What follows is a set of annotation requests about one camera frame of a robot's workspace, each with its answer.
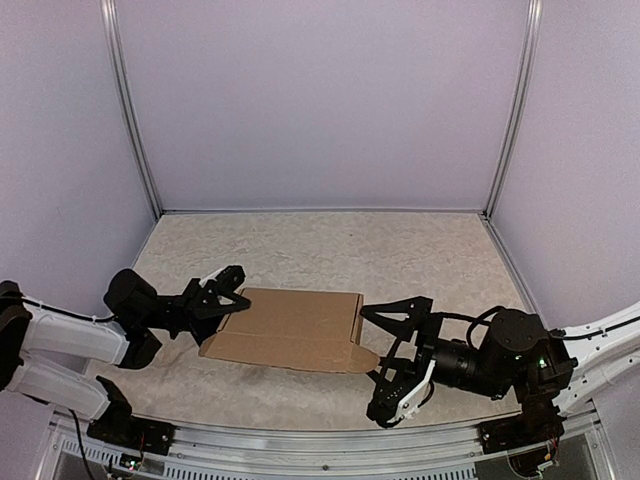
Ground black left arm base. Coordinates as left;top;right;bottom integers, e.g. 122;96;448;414
87;376;176;456

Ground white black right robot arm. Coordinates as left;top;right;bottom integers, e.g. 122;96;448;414
360;296;639;444

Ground right aluminium frame post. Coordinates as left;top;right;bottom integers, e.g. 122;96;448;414
483;0;543;223

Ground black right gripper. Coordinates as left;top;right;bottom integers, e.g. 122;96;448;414
355;298;513;402

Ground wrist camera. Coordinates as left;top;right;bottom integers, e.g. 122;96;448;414
199;265;246;291
391;359;436;424

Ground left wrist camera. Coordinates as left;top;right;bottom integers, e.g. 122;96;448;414
199;265;246;291

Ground brown cardboard box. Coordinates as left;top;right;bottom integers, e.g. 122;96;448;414
198;287;380;374

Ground aluminium front rail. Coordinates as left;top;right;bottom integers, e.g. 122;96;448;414
33;405;619;479

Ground aluminium frame post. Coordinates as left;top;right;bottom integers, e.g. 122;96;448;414
100;0;165;221
483;0;543;223

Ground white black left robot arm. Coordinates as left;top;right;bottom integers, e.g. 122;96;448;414
1;265;251;445

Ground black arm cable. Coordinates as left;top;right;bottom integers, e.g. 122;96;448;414
0;292;121;324
434;307;640;346

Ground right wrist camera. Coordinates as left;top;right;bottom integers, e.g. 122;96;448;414
391;359;436;424

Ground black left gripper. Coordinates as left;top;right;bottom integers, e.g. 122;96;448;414
139;277;259;350

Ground left aluminium frame post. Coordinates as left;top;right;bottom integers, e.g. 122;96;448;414
100;0;165;221

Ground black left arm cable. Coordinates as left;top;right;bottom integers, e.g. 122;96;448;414
0;292;121;324

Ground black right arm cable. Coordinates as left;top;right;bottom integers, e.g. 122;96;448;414
434;307;640;346

